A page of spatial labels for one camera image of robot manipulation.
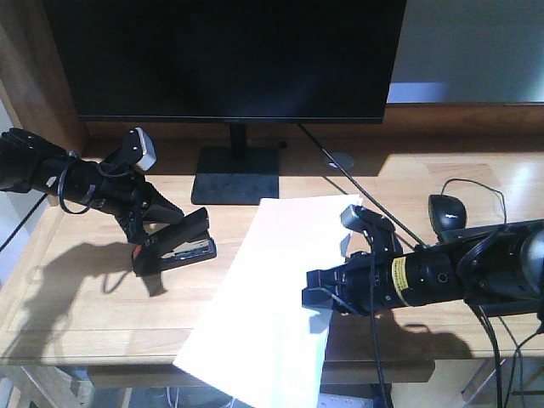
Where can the white paper sheet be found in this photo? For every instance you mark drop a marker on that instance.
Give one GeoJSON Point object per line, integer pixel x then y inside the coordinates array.
{"type": "Point", "coordinates": [256, 341]}

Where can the black computer monitor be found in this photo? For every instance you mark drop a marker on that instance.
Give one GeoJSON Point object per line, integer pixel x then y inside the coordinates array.
{"type": "Point", "coordinates": [234, 62]}

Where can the white power strip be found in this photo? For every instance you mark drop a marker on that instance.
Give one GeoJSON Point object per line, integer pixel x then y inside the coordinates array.
{"type": "Point", "coordinates": [339, 401]}

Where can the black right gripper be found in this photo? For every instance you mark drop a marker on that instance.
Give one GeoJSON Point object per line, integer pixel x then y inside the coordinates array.
{"type": "Point", "coordinates": [359, 285]}

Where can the black orange stapler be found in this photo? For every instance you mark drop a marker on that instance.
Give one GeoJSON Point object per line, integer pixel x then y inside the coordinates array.
{"type": "Point", "coordinates": [175, 246]}

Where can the black keyboard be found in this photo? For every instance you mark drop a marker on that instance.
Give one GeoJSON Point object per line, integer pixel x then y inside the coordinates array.
{"type": "Point", "coordinates": [450, 236]}

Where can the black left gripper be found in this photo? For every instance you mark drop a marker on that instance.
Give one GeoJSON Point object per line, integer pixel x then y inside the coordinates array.
{"type": "Point", "coordinates": [116, 190]}

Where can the grey desk cable grommet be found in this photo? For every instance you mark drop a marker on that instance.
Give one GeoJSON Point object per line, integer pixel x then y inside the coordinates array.
{"type": "Point", "coordinates": [343, 159]}

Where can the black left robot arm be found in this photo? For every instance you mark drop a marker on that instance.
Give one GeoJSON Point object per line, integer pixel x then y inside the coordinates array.
{"type": "Point", "coordinates": [30, 162]}

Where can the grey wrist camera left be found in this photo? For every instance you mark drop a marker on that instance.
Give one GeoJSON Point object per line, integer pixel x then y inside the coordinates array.
{"type": "Point", "coordinates": [138, 149]}

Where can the black computer mouse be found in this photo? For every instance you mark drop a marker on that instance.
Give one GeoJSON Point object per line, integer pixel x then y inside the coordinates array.
{"type": "Point", "coordinates": [446, 212]}

